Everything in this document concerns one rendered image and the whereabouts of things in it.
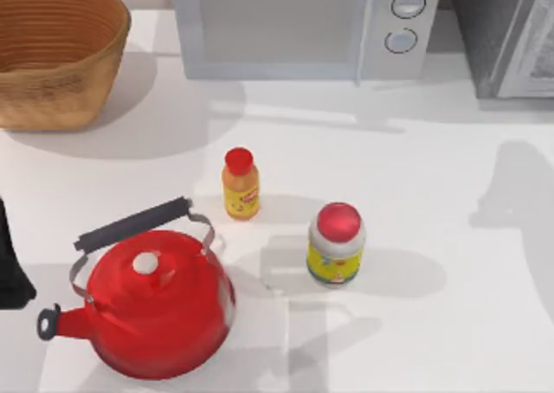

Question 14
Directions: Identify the orange bottle with red cap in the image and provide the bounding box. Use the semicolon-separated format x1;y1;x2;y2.
221;147;261;222

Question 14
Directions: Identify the yellow jar with red lid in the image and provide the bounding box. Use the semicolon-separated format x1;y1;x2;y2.
306;202;367;287

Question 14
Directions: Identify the pale microwave oven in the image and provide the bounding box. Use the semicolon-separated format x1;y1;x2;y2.
167;0;446;87

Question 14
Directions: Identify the red kettle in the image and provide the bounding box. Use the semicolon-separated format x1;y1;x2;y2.
36;196;237;381

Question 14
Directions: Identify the microwave knob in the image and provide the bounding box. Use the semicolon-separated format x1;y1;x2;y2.
390;0;428;20
383;26;419;55

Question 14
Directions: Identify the woven brown basket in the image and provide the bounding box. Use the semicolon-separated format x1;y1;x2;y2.
0;0;132;132

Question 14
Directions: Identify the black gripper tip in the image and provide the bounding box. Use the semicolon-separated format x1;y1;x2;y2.
0;198;37;311

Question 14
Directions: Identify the microwave door handle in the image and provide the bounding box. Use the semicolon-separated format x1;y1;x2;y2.
356;0;374;87

